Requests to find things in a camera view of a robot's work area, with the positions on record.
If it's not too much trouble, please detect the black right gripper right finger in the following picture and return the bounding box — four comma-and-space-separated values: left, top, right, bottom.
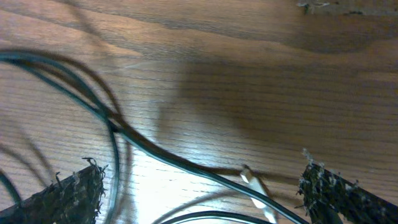
298, 149, 397, 224

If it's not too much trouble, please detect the black usb cable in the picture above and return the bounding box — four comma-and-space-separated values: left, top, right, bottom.
0, 51, 308, 224

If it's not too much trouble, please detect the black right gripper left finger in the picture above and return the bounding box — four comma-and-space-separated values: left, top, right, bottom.
1, 158, 105, 224

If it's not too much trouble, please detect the white usb cable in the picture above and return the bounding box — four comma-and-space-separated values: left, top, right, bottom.
239, 166, 278, 224

